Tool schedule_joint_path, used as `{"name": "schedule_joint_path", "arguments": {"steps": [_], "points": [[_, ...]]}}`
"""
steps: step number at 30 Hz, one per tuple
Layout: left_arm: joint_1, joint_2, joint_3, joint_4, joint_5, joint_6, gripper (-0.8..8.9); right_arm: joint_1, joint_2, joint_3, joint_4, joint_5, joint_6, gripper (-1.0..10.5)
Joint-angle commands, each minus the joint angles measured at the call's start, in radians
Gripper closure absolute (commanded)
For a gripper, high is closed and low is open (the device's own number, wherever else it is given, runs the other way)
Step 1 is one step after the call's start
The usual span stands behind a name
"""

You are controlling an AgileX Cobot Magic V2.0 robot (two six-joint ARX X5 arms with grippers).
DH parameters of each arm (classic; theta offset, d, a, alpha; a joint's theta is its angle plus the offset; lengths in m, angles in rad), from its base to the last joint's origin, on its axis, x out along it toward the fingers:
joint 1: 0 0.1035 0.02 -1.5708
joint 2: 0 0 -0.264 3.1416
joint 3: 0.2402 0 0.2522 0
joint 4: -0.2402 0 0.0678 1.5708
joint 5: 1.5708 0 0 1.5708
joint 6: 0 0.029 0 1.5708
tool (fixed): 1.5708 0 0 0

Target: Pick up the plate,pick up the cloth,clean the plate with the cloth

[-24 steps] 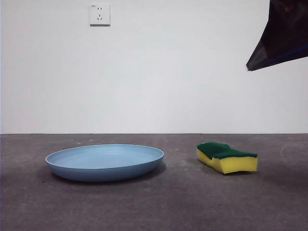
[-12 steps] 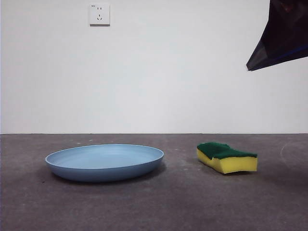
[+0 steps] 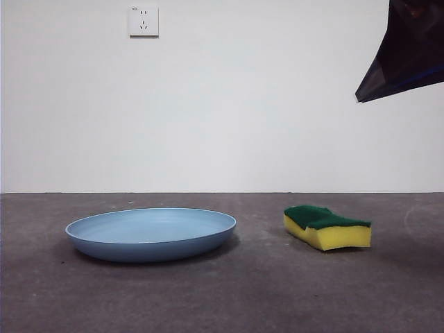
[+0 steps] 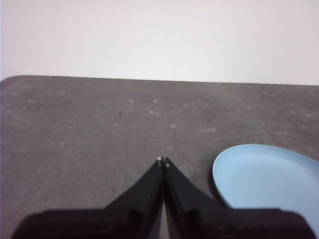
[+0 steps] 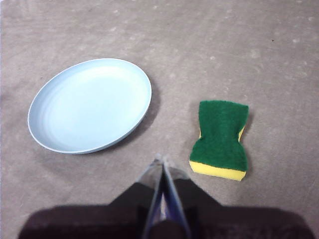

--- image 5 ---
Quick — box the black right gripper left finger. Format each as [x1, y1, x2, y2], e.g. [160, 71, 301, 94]
[18, 153, 164, 239]

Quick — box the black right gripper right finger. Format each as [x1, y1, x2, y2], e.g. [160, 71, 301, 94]
[161, 154, 318, 239]

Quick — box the yellow sponge with green pad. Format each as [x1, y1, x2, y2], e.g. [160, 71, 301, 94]
[188, 100, 249, 182]

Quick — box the blue round plate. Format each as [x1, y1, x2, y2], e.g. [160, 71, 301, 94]
[27, 58, 153, 155]

